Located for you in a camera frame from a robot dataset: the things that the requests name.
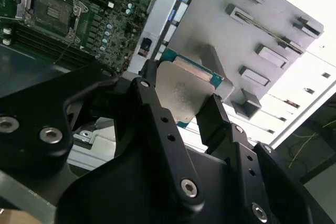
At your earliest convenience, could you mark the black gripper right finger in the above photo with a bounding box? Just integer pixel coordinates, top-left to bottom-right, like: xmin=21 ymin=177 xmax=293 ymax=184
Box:
xmin=195 ymin=94 xmax=313 ymax=224

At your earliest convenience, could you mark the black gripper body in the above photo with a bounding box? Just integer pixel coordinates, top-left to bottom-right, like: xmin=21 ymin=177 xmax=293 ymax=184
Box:
xmin=56 ymin=147 xmax=249 ymax=224

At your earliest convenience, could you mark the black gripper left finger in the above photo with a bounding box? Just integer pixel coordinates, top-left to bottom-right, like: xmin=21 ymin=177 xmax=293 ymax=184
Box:
xmin=0 ymin=60 xmax=205 ymax=213

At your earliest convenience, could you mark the silver CPU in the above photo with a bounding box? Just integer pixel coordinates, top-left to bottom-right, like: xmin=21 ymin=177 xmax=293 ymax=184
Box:
xmin=154 ymin=48 xmax=226 ymax=130

